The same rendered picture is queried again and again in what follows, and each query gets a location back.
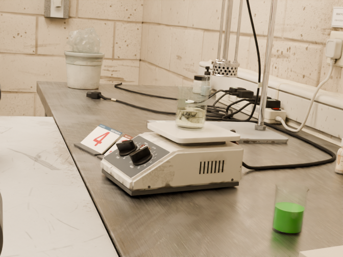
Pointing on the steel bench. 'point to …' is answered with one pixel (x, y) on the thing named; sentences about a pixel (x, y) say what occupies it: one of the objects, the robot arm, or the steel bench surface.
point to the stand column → (267, 67)
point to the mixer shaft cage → (219, 71)
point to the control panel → (126, 168)
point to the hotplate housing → (182, 168)
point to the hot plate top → (218, 132)
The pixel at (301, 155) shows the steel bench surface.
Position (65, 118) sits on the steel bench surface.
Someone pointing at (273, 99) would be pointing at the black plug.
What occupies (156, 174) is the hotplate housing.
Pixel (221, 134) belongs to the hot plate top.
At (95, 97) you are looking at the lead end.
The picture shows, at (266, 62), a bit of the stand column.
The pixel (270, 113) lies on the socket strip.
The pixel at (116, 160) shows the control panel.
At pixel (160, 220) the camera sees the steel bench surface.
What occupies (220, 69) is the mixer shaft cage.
